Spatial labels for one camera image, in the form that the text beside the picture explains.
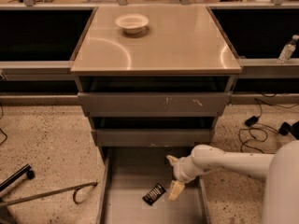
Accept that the black cable on floor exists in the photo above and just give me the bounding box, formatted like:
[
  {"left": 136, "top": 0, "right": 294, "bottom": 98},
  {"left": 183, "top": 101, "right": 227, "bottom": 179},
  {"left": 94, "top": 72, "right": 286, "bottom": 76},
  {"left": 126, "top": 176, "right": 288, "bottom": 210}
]
[{"left": 0, "top": 101, "right": 8, "bottom": 147}]

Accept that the black chair leg with caster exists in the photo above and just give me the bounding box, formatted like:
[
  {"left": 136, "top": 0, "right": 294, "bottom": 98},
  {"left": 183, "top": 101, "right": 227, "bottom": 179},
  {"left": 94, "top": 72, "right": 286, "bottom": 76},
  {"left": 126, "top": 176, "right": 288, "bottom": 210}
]
[{"left": 0, "top": 164, "right": 35, "bottom": 192}]

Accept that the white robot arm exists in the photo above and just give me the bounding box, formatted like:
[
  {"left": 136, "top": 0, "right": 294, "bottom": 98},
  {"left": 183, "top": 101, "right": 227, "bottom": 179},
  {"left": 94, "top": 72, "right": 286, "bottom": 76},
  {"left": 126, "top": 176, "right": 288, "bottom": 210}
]
[{"left": 167, "top": 140, "right": 299, "bottom": 224}]

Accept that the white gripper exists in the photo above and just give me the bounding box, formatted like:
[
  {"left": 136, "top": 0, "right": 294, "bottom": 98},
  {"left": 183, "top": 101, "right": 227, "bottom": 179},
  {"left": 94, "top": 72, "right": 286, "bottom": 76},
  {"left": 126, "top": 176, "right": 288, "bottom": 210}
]
[{"left": 166, "top": 155, "right": 203, "bottom": 201}]

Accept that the grey top drawer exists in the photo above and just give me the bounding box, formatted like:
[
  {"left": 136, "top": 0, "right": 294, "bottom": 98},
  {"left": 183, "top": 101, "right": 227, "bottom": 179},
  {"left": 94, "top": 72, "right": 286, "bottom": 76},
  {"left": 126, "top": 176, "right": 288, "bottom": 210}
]
[{"left": 78, "top": 76, "right": 231, "bottom": 117}]

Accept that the grey middle drawer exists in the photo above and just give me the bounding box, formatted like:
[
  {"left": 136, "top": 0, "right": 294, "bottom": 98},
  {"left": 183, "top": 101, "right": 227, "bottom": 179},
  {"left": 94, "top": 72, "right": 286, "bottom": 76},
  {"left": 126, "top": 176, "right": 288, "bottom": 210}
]
[{"left": 92, "top": 117, "right": 214, "bottom": 147}]

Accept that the black office chair base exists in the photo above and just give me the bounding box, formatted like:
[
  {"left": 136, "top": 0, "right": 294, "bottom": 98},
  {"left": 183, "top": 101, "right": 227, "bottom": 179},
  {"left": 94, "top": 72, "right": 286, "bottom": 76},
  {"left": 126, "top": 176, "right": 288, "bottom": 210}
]
[{"left": 278, "top": 121, "right": 299, "bottom": 140}]

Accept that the grey drawer cabinet with counter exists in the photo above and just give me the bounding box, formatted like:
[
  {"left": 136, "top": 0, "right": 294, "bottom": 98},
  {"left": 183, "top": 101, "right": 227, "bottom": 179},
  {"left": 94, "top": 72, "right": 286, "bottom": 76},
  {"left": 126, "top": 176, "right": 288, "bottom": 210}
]
[{"left": 69, "top": 4, "right": 243, "bottom": 149}]

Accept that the grey metal bar with hook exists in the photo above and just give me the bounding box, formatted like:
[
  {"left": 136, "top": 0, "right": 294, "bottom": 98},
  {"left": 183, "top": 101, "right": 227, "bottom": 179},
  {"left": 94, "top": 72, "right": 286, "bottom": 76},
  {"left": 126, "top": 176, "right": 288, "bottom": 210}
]
[{"left": 0, "top": 181, "right": 98, "bottom": 209}]

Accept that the grey drawer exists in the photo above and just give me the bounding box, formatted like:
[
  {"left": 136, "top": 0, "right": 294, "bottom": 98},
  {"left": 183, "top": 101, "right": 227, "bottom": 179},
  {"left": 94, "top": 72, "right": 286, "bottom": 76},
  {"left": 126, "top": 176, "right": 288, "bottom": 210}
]
[
  {"left": 78, "top": 76, "right": 231, "bottom": 117},
  {"left": 92, "top": 117, "right": 214, "bottom": 147},
  {"left": 96, "top": 147, "right": 210, "bottom": 224}
]

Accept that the clear plastic water bottle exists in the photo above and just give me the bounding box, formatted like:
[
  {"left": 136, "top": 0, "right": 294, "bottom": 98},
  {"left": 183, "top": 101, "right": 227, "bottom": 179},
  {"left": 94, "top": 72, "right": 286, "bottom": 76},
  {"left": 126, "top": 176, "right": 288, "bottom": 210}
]
[{"left": 278, "top": 35, "right": 299, "bottom": 63}]

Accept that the grey bottom drawer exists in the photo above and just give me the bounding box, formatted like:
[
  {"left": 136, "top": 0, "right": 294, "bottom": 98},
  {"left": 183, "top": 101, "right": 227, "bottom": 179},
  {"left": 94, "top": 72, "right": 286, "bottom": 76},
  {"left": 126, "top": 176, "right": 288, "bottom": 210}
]
[{"left": 96, "top": 147, "right": 210, "bottom": 224}]

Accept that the white paper bowl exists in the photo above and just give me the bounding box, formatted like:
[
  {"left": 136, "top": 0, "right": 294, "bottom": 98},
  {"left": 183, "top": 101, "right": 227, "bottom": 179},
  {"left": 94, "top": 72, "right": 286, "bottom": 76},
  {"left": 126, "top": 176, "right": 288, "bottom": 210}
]
[{"left": 115, "top": 14, "right": 149, "bottom": 35}]

